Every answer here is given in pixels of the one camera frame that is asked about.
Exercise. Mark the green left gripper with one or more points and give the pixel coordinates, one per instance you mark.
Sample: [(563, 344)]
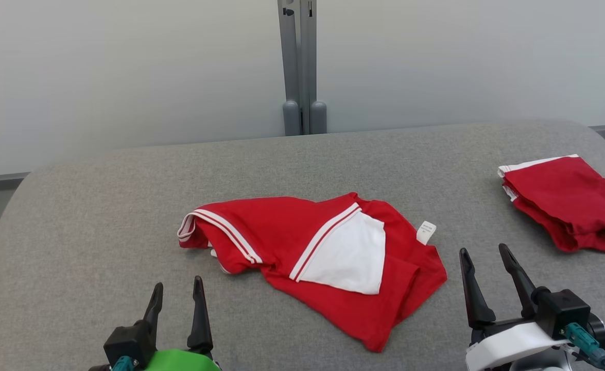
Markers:
[(184, 361)]

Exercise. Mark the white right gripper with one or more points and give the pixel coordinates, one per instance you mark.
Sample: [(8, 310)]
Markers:
[(508, 345)]

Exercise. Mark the red Bulls print shorts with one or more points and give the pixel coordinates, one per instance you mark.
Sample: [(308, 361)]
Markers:
[(570, 201)]

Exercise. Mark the red white-sleeved t-shirt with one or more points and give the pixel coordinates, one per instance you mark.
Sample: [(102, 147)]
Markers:
[(281, 232)]

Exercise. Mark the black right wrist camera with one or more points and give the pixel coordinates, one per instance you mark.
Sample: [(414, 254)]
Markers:
[(565, 309)]

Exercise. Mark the grey partition frame post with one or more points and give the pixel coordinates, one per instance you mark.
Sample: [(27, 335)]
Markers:
[(292, 118), (318, 118)]

